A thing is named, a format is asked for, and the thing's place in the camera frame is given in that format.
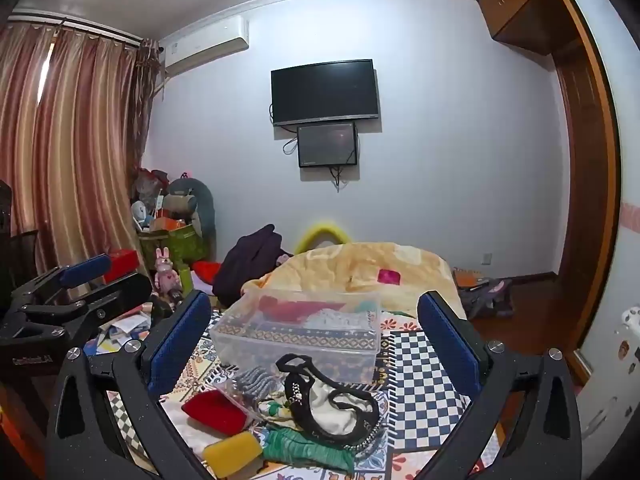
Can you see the patterned bed sheet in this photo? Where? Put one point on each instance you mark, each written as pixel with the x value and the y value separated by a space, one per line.
pixel 415 360

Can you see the white curtain rail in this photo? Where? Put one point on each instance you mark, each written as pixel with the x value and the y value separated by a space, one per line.
pixel 75 24

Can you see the black wall television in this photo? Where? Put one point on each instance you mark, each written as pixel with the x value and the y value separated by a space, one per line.
pixel 322 92

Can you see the dark purple coat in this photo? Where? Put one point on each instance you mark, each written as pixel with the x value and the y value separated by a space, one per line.
pixel 245 265

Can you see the red fabric pouch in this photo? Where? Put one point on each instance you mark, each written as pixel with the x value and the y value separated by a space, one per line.
pixel 215 410

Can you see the brown wooden door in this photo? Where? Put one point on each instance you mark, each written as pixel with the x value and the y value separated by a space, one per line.
pixel 580 185

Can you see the green bottle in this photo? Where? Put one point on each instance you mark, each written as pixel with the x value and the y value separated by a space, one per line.
pixel 184 279

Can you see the pile of papers and books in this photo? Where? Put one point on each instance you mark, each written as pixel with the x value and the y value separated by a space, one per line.
pixel 122 327

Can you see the yellow blanket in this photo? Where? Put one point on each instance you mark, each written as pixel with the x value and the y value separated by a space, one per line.
pixel 350 265

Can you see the light purple cloth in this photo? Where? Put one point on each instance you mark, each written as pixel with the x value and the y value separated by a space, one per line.
pixel 202 287

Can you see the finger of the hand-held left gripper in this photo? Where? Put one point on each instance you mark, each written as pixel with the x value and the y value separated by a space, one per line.
pixel 120 292
pixel 87 267

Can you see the yellow sponge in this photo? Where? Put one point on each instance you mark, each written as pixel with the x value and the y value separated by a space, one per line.
pixel 232 455

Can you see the green knitted cloth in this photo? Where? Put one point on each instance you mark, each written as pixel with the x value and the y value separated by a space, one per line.
pixel 300 452

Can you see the white air conditioner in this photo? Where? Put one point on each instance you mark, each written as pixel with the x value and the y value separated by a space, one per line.
pixel 205 45

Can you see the striped brown curtain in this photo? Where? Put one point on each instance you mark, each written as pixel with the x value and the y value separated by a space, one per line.
pixel 75 135

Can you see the red box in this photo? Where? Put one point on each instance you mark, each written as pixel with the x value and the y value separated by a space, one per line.
pixel 122 260

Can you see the green storage box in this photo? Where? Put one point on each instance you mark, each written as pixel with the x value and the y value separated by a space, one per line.
pixel 185 245

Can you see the clear plastic storage box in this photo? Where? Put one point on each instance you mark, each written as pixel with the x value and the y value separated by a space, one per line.
pixel 300 355

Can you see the small black monitor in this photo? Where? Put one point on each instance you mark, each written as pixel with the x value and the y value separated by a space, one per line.
pixel 327 145

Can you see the pink rabbit toy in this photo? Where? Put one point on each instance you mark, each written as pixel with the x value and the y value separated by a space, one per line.
pixel 165 275

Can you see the white black-trimmed cloth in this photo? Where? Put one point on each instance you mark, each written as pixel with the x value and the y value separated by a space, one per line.
pixel 325 410

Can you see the yellow foam noodle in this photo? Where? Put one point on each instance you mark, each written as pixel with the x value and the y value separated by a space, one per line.
pixel 320 227

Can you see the red cloth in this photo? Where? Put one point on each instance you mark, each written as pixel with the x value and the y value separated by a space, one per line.
pixel 205 270

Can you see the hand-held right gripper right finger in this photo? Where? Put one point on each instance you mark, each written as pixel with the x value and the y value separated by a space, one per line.
pixel 445 345

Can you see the red plastic bag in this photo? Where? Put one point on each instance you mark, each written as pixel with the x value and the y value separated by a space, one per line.
pixel 150 177

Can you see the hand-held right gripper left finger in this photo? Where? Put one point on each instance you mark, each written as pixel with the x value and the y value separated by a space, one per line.
pixel 180 342

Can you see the wooden upper cabinet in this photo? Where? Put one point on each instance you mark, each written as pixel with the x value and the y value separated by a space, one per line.
pixel 515 5

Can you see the clear bag with striped fabric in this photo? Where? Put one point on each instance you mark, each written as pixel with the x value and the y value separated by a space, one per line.
pixel 250 382

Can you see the grey plush toy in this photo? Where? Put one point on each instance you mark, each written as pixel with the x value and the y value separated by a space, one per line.
pixel 197 195

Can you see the red fabric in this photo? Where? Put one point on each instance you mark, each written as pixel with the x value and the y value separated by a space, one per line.
pixel 285 306

